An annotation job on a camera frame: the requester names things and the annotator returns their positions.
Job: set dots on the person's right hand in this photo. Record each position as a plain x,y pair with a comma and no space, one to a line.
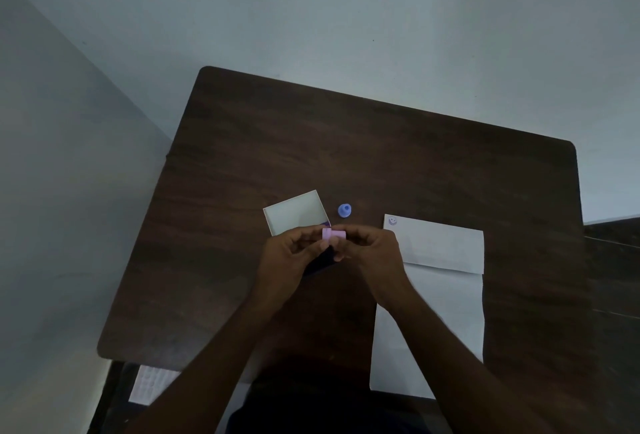
377,263

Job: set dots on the person's left hand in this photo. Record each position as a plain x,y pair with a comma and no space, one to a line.
282,266

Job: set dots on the person's right fingers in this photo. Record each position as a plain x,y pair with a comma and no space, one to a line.
352,243

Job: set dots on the person's left fingers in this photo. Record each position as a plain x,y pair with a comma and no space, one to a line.
307,237

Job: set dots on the pink stamp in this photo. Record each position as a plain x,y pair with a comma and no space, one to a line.
333,233

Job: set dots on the person's right forearm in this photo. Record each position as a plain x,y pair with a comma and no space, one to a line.
460,373

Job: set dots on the person's left forearm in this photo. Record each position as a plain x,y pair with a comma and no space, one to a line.
215,368

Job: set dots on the white open box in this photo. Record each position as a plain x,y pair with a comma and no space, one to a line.
295,211

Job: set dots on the blue stamp cap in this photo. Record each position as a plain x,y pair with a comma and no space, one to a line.
345,210

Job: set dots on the white folded paper sheet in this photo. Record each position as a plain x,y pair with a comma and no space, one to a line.
440,293

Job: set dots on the person's dark clothing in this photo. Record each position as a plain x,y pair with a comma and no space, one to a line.
320,403

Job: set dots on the white printed sheet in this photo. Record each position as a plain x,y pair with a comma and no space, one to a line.
152,384

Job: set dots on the dark table leg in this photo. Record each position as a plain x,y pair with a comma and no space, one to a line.
107,398

